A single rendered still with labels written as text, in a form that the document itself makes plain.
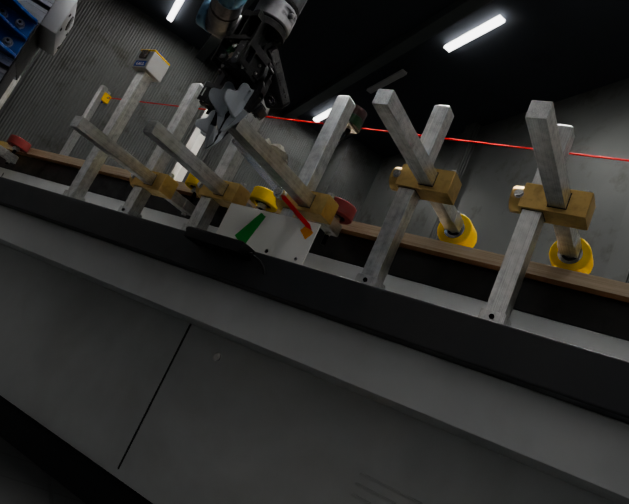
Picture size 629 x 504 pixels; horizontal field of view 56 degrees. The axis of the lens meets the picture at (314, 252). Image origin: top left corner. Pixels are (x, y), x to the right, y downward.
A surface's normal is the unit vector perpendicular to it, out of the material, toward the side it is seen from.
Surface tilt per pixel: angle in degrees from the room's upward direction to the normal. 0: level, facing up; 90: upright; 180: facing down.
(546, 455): 90
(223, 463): 90
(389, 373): 90
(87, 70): 90
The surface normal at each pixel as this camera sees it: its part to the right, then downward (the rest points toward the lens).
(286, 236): -0.44, -0.42
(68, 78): 0.44, -0.04
